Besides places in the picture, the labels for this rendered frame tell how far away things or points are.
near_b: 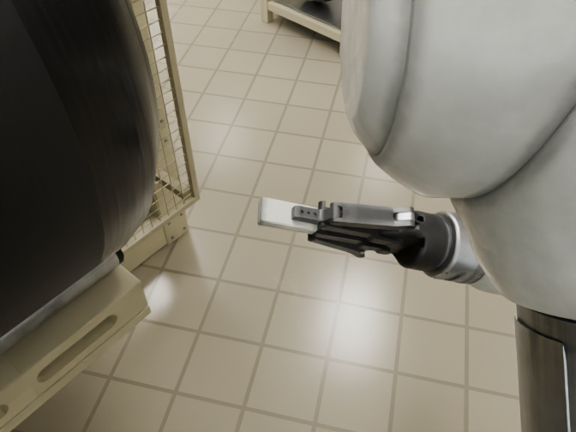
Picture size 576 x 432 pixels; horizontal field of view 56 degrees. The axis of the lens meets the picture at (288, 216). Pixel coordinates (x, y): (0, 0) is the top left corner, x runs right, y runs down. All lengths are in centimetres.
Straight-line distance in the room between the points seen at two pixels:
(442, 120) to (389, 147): 3
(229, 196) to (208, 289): 43
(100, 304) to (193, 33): 245
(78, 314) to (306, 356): 101
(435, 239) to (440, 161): 51
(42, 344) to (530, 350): 61
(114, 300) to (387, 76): 62
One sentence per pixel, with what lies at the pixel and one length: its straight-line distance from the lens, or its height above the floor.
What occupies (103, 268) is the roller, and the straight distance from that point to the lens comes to 73.
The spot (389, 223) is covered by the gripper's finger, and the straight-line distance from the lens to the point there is 63.
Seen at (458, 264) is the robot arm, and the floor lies 93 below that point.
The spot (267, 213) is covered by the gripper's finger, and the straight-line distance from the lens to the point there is 61.
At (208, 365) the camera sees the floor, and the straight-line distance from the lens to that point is 166.
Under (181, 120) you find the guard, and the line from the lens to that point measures 144.
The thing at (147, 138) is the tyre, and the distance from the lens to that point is 48.
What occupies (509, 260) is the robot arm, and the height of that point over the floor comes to 131.
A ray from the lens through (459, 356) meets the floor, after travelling 173.
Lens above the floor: 146
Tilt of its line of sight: 47 degrees down
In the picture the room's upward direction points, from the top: straight up
